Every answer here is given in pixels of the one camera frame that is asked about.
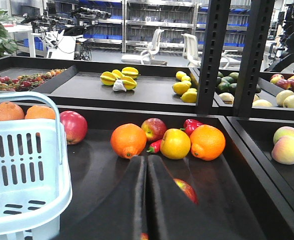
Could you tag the orange beside pepper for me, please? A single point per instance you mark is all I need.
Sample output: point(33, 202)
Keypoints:
point(207, 142)

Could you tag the orange with navel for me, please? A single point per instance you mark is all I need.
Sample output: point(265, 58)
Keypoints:
point(128, 140)

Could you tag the orange right of pair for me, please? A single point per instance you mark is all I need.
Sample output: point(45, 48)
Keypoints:
point(40, 112)

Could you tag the white garlic bulb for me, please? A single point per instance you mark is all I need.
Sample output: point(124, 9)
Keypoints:
point(118, 86)

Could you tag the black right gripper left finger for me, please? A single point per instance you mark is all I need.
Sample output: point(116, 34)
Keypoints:
point(119, 215)

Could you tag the orange of pair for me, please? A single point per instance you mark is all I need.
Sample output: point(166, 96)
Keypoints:
point(11, 111)
point(40, 112)

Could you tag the yellow apple by orange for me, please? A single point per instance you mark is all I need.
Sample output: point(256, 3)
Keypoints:
point(175, 144)

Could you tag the red chili pepper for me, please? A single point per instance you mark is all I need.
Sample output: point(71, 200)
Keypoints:
point(155, 147)

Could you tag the large red apple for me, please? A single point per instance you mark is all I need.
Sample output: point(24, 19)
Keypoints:
point(75, 126)

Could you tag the orange left of pair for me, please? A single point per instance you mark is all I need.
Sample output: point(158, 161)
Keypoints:
point(11, 111)

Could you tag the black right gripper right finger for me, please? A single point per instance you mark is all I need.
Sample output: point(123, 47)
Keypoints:
point(173, 216)

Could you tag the red bell pepper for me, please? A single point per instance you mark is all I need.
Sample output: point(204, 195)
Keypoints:
point(190, 125)

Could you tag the red apple lower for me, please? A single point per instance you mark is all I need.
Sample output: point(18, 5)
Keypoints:
point(144, 236)

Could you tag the cherry tomato vine pile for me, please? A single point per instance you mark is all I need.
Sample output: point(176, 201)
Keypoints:
point(27, 82)

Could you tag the light blue plastic basket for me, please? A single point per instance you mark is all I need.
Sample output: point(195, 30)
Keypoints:
point(35, 181)

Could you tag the black wooden display stand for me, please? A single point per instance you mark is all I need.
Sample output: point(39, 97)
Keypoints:
point(175, 172)

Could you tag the red yellow apple back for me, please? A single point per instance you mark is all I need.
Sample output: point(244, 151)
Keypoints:
point(154, 129)

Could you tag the red apple front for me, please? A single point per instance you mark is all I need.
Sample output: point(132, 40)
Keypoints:
point(187, 189)

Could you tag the pale peach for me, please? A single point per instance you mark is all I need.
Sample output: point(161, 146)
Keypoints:
point(283, 150)
point(283, 131)

